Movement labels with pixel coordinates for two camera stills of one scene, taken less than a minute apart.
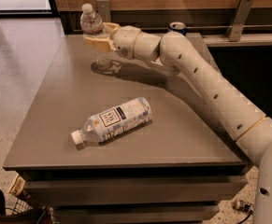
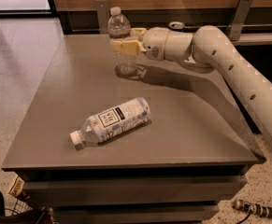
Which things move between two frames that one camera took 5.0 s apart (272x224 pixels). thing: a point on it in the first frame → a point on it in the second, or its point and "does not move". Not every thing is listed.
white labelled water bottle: x=113 y=121 does not move
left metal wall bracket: x=104 y=7 does not move
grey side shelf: x=246 y=40 does not move
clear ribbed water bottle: x=93 y=25 → x=119 y=28
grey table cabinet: x=180 y=167 does not move
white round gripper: x=124 y=41 → x=155 y=43
